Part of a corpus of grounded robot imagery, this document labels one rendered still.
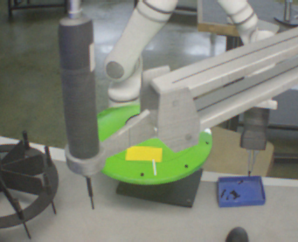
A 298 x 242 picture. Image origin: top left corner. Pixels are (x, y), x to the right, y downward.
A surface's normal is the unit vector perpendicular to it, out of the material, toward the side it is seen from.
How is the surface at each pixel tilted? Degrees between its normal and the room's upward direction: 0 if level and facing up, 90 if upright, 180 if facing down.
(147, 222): 0
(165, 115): 90
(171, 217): 0
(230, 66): 12
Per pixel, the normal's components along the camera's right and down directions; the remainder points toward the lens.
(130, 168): -0.10, -0.53
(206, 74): -0.18, -0.75
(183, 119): 0.39, 0.53
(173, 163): 0.18, -0.55
